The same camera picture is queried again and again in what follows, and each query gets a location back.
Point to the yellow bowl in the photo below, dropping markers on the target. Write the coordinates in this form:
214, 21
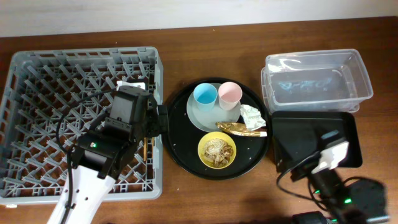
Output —
215, 135

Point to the light blue cup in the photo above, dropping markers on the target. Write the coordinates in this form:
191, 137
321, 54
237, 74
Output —
205, 95

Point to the pink cup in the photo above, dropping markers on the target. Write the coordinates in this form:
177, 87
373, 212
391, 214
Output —
229, 94

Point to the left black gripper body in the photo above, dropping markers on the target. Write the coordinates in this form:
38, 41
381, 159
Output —
161, 117

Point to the food scraps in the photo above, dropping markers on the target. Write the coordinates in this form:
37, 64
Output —
217, 153

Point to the gold foil wrapper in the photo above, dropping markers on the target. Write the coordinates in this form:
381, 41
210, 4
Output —
239, 129

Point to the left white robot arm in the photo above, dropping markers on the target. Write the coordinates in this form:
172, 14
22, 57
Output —
96, 160

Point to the wooden chopstick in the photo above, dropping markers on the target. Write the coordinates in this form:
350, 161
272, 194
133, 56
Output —
152, 143
145, 149

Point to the grey round plate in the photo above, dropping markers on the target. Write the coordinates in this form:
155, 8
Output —
206, 120

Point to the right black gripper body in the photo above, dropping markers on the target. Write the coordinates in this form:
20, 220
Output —
306, 166

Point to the black rectangular tray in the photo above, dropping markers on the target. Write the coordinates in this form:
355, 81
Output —
298, 134

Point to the round black tray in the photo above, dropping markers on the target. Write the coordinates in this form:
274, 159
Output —
183, 138

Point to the clear plastic bin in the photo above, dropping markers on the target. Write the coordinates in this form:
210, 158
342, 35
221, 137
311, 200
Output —
322, 80

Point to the grey plastic dishwasher rack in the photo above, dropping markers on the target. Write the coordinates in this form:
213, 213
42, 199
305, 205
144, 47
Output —
49, 100

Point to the white napkin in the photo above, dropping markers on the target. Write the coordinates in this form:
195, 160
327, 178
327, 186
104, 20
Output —
252, 117

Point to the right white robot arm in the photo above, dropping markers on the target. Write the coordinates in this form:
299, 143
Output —
354, 200

